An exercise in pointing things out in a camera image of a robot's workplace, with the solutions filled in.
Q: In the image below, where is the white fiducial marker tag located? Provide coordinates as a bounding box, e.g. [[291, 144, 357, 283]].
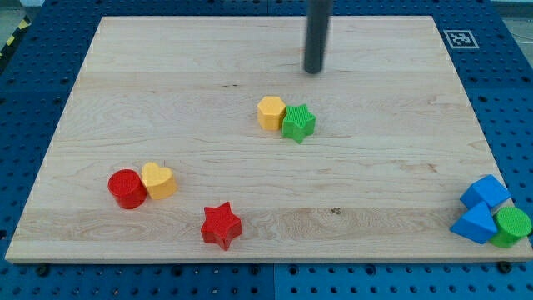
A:
[[443, 29, 479, 49]]

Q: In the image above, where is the green star block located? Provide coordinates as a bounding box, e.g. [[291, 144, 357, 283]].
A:
[[281, 104, 316, 143]]

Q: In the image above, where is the red star block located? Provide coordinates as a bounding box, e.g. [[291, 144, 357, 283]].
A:
[[201, 202, 242, 251]]

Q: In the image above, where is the red cylinder block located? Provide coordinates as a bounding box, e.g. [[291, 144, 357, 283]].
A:
[[107, 169, 147, 209]]

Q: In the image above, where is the yellow hexagon block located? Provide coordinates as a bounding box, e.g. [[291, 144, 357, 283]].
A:
[[257, 96, 286, 131]]

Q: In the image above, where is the light wooden board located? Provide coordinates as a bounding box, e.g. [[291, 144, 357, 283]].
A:
[[6, 16, 532, 263]]

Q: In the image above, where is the blue cube block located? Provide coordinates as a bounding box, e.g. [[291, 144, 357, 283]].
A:
[[460, 175, 511, 209]]

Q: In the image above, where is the blue triangle block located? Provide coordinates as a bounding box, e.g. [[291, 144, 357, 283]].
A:
[[450, 202, 498, 244]]

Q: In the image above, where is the green cylinder block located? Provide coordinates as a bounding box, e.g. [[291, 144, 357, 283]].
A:
[[489, 207, 532, 248]]

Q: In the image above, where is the yellow heart block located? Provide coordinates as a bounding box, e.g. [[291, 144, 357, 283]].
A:
[[141, 162, 178, 200]]

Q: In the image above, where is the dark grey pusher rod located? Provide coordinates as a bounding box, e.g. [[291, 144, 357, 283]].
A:
[[303, 0, 333, 74]]

